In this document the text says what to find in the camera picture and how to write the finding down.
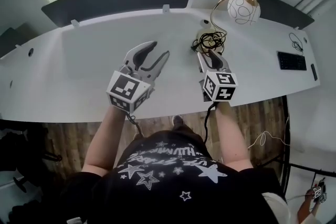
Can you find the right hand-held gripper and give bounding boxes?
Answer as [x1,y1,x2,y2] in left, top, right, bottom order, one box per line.
[196,48,238,102]

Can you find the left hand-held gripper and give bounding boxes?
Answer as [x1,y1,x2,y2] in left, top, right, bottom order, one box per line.
[106,40,171,115]

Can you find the brass lamp with white globe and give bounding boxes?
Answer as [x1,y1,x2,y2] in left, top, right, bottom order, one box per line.
[190,0,261,57]

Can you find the person's left forearm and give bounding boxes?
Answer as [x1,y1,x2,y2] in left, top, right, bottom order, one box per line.
[81,106,127,179]

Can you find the person's right forearm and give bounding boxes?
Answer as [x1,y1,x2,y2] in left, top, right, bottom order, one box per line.
[214,101,255,173]

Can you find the dark desk partition panel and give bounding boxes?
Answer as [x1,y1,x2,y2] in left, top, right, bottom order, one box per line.
[258,0,315,30]
[41,0,195,28]
[0,22,40,59]

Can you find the white curved desk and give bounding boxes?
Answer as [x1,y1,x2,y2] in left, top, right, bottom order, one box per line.
[0,7,321,123]

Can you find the person's right shoe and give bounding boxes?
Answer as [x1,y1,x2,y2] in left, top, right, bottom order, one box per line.
[172,114,185,131]

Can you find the black keyboard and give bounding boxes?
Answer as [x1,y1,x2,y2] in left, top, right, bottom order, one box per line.
[277,51,307,71]

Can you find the black slim remote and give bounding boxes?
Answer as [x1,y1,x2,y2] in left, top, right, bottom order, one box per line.
[310,63,319,81]

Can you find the black star print t-shirt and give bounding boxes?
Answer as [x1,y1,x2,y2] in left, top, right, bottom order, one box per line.
[60,130,287,224]

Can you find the black office chair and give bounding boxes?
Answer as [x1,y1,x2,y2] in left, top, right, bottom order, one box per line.
[0,119,63,194]

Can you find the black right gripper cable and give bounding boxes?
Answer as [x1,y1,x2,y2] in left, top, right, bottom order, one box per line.
[203,101,217,144]

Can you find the braided left gripper cable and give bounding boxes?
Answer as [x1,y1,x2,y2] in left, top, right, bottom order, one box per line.
[125,111,145,138]

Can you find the thin black coiled cable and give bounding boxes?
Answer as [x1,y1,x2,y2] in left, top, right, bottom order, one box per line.
[288,32,305,53]

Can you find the white floor cable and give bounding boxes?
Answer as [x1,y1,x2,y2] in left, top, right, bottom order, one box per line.
[248,115,290,150]

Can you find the black metal rack frame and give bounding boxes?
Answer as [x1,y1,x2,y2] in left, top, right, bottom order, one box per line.
[262,151,336,192]

